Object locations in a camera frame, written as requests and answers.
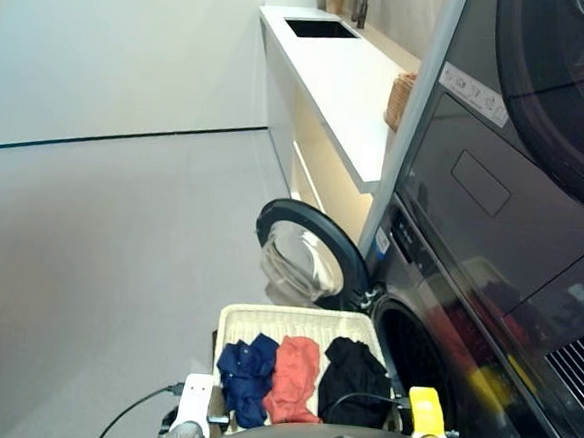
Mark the blue and white energy label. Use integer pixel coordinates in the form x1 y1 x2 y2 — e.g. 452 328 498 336
372 226 393 262

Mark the dark metal faucet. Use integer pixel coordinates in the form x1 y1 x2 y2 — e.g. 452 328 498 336
348 0 372 31

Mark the black garment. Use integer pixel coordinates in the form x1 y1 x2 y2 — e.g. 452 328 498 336
315 334 397 431

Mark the white instruction sticker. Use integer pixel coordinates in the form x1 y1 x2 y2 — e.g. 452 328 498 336
435 61 514 130

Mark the coral red garment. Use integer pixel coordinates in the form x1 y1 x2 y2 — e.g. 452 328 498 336
260 333 329 428

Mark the brown wicker basket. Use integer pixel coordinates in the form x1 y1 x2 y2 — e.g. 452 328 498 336
382 69 420 135

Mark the pale woven laundry basket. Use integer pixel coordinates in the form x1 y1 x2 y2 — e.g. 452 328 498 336
208 301 413 438

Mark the navy blue knit garment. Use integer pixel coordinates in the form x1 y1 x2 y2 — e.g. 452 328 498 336
211 329 282 431

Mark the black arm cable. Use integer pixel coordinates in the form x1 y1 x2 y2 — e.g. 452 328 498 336
93 375 187 438
324 390 414 430

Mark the dark grey stacked dryer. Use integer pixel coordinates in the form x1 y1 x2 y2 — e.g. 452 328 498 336
382 0 584 351

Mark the white counter cabinet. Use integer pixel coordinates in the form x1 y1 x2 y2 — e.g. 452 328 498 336
243 3 429 249

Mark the round black washing machine door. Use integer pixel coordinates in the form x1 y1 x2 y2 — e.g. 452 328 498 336
249 196 380 316

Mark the black rectangular sink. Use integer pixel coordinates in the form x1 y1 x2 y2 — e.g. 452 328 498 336
283 16 363 43

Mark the light grey cabinet side panel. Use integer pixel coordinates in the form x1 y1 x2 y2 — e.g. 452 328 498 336
358 0 470 264

